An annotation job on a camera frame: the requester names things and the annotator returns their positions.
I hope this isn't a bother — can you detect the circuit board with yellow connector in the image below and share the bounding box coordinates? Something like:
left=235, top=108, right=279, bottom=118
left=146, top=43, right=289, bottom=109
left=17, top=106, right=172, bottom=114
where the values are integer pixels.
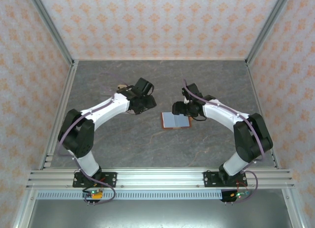
left=82, top=188, right=104, bottom=200

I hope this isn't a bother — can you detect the grey metal shelf panel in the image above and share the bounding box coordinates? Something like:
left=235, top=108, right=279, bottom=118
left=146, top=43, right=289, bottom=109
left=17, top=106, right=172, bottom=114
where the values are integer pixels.
left=27, top=199, right=291, bottom=228

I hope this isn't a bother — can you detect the aluminium table side rail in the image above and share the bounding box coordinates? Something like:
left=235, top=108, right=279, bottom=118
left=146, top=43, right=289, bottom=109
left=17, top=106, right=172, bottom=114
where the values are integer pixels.
left=245, top=60, right=282, bottom=170
left=38, top=60, right=80, bottom=170

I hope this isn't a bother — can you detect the grey slotted cable duct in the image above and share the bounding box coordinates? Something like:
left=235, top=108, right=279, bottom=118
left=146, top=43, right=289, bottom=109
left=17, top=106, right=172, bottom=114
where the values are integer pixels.
left=36, top=190, right=223, bottom=200

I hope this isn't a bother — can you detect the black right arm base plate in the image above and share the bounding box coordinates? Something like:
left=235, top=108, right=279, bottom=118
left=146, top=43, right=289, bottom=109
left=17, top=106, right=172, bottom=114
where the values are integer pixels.
left=203, top=170, right=247, bottom=188

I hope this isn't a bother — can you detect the clear acrylic tray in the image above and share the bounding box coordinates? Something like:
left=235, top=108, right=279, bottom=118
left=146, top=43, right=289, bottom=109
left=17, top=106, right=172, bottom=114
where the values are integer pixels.
left=98, top=84, right=119, bottom=101

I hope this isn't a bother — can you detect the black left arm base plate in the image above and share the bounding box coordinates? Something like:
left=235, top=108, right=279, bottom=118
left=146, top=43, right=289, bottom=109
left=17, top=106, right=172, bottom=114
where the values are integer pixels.
left=72, top=172, right=118, bottom=188

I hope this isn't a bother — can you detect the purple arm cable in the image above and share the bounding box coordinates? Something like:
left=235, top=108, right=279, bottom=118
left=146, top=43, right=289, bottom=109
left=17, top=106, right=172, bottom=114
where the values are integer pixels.
left=183, top=77, right=266, bottom=204
left=59, top=74, right=138, bottom=206

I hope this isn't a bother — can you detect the circuit board with blue light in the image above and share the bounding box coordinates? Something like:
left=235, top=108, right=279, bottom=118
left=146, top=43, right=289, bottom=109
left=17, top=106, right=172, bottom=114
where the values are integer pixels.
left=228, top=190, right=251, bottom=199

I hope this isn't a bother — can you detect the aluminium frame post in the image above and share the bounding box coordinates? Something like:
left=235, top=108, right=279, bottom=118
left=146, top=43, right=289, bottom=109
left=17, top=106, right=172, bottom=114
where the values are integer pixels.
left=13, top=188, right=37, bottom=228
left=282, top=188, right=305, bottom=228
left=245, top=0, right=293, bottom=66
left=26, top=0, right=76, bottom=66

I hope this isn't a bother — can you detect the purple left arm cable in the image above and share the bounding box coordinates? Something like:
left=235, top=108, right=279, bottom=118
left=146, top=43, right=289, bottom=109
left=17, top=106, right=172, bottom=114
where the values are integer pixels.
left=59, top=74, right=138, bottom=206

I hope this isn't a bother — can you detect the aluminium mounting rail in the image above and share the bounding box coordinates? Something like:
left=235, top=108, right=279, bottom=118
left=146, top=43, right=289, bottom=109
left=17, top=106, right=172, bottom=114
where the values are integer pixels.
left=26, top=167, right=296, bottom=190

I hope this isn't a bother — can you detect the aluminium lower frame post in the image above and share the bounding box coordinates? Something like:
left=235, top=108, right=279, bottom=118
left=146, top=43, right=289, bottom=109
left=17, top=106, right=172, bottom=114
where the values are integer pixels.
left=13, top=188, right=37, bottom=228
left=282, top=188, right=305, bottom=228

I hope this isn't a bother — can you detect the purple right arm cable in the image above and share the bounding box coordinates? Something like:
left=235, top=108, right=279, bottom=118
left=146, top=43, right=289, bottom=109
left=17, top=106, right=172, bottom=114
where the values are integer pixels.
left=183, top=77, right=266, bottom=204

